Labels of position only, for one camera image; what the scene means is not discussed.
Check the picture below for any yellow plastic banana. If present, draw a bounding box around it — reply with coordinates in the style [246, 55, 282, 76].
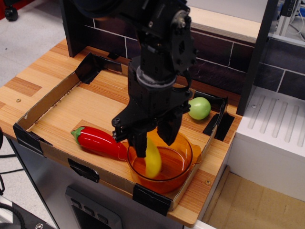
[144, 138, 162, 178]

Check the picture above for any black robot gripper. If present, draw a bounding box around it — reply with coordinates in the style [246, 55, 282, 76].
[112, 61, 192, 158]

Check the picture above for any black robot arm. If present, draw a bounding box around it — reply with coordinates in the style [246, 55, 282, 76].
[74, 0, 197, 158]

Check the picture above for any cardboard fence with black tape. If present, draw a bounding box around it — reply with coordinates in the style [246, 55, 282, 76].
[13, 53, 235, 217]

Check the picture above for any grey toy oven front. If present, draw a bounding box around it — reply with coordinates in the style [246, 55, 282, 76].
[65, 187, 123, 229]

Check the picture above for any green plastic apple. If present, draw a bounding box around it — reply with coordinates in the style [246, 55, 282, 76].
[188, 97, 212, 120]

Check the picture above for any dark wooden post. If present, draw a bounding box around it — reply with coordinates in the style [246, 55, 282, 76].
[59, 0, 88, 57]

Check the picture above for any orange transparent plastic pot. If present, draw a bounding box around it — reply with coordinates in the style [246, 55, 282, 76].
[121, 130, 202, 194]

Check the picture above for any white toy sink drainboard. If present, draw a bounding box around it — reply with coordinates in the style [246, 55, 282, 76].
[227, 87, 305, 201]

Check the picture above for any red plastic chili pepper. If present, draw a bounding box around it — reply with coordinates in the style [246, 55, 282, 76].
[71, 126, 127, 160]

